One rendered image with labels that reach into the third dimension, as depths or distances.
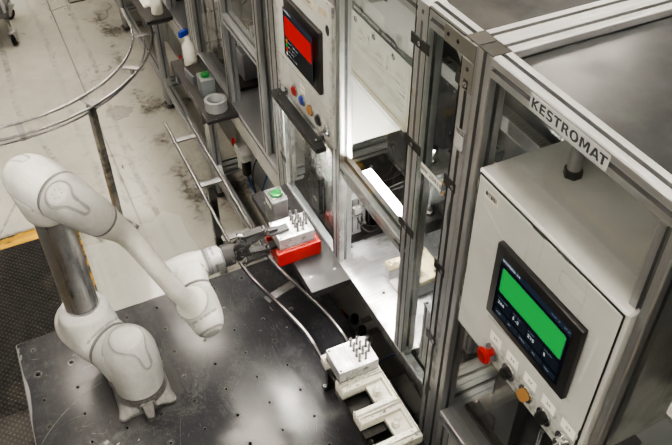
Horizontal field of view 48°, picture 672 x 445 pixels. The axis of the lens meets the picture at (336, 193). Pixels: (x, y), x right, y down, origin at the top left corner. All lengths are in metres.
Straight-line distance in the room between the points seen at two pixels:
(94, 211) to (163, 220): 2.15
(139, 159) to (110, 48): 1.37
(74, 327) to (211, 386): 0.47
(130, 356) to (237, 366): 0.40
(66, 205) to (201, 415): 0.86
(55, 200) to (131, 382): 0.69
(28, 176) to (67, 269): 0.34
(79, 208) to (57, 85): 3.48
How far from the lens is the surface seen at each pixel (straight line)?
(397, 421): 2.18
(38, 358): 2.75
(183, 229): 4.05
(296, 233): 2.48
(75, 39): 5.92
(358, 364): 2.24
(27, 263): 4.08
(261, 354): 2.59
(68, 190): 1.95
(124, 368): 2.36
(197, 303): 2.31
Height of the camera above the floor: 2.73
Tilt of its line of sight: 41 degrees down
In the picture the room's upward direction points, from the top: straight up
